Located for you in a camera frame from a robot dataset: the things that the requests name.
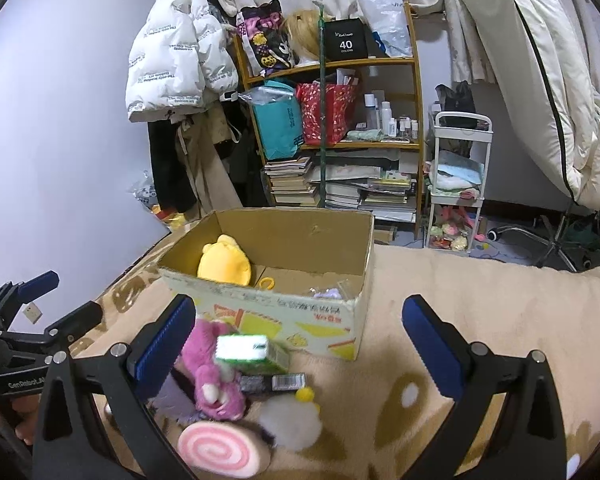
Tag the pile of folded cloths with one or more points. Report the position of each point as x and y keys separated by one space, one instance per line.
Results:
x=455 y=177

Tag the white fluffy plush toy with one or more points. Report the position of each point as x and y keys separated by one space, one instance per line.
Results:
x=290 y=422

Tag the printed cardboard box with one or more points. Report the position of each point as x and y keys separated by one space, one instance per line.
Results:
x=305 y=320

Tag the yellow plush toy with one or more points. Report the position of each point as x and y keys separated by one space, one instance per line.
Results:
x=223 y=262

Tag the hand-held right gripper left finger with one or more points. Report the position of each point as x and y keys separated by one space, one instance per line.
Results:
x=164 y=347

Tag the white rolling cart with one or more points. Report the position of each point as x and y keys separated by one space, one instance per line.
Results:
x=482 y=175

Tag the pink plush toy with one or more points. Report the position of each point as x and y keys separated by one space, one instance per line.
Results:
x=206 y=355

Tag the blonde wig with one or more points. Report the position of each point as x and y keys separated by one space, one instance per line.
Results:
x=302 y=35

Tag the row of white bottles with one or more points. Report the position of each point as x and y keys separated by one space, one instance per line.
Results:
x=387 y=117

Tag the teal shopping bag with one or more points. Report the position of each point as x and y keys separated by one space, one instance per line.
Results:
x=277 y=120

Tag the stack of books and magazines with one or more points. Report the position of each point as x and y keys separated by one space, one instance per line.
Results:
x=375 y=187

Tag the red gift bag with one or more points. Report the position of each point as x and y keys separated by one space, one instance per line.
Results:
x=330 y=112

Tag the small cardboard piece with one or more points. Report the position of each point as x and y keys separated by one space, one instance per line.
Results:
x=385 y=235

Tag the black hanging coat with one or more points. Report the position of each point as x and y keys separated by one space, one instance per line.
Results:
x=165 y=170

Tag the beige hanging coat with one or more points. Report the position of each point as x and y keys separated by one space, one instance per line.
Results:
x=205 y=160

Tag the small black packet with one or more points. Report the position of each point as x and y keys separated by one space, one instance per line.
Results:
x=289 y=381
x=252 y=385

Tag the white puffer jacket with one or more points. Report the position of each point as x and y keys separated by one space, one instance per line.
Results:
x=175 y=55

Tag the beige patterned blanket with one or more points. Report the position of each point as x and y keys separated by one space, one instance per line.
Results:
x=430 y=280

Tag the grey purple cloth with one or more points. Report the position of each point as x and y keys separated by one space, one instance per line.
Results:
x=172 y=395

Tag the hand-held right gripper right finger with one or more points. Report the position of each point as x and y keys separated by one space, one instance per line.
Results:
x=431 y=350

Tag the black box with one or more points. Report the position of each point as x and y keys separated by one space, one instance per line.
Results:
x=346 y=40

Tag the cartoon printed bag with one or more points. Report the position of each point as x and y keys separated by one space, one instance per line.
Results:
x=262 y=40

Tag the green and white carton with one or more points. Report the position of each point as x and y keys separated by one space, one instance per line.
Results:
x=252 y=355

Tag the pink swirl roll cushion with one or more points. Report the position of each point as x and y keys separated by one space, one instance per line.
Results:
x=220 y=450

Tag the pile of small plush toys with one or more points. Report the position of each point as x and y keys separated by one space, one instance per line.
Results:
x=452 y=232

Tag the small purple plastic packet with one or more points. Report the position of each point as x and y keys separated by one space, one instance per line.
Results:
x=330 y=291

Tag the person's left hand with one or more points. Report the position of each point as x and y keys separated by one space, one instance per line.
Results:
x=25 y=412

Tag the pale green cloth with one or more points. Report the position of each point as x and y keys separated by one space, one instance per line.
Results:
x=366 y=135

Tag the yellow wrapper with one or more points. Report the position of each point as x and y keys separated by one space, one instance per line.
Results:
x=172 y=219

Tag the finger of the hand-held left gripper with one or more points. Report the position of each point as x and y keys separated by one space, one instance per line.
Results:
x=37 y=284
x=80 y=317

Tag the green pole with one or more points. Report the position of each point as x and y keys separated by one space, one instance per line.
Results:
x=322 y=110

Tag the stack of brown books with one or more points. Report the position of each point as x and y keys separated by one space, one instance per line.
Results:
x=290 y=182

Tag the wooden shelf unit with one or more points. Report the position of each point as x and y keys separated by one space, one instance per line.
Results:
x=416 y=110

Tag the black bag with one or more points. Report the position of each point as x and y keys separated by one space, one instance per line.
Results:
x=455 y=100

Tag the office chair base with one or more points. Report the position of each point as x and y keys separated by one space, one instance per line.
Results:
x=550 y=245

